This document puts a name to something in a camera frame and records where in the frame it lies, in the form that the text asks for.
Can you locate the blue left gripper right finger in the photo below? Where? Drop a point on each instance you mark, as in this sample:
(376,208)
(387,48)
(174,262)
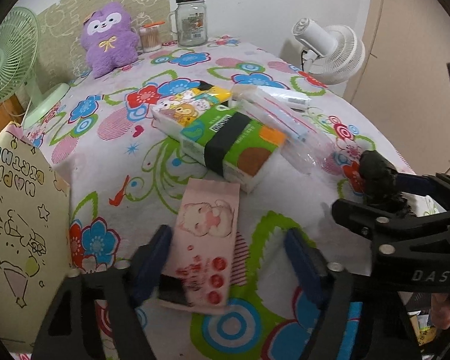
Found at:
(309,266)

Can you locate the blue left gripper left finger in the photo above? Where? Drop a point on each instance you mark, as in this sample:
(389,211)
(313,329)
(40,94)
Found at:
(147,264)

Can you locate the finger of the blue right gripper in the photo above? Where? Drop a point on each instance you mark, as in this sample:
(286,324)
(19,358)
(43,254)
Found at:
(379,178)

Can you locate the pink bear tissue pack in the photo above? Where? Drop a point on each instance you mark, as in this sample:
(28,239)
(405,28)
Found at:
(198,270)

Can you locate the clear plastic tissue pack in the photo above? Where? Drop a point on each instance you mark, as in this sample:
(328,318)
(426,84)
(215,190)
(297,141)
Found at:
(306,148)

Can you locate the green tissue pack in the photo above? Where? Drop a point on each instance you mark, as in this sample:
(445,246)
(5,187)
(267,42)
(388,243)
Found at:
(233,145)

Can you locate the yellow cartoon tissue pack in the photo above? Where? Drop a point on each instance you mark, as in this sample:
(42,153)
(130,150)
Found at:
(183,101)

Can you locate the right hand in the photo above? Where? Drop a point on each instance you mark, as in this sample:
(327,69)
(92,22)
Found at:
(440,310)

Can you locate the white standing fan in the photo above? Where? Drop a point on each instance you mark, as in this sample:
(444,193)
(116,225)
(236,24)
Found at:
(332,54)

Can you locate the wooden chair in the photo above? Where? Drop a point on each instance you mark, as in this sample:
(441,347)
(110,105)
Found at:
(11,110)

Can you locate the cotton swab container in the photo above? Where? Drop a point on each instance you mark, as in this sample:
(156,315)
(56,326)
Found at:
(150,36)

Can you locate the purple plush toy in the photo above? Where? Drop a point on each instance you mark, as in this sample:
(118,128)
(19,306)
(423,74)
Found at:
(109,40)

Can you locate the glass jar green lid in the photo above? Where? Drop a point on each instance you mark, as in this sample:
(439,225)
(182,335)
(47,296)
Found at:
(190,22)

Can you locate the green desk fan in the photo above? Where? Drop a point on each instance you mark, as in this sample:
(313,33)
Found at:
(19,45)

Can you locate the beige patterned wall board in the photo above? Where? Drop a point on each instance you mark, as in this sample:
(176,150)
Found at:
(64,25)

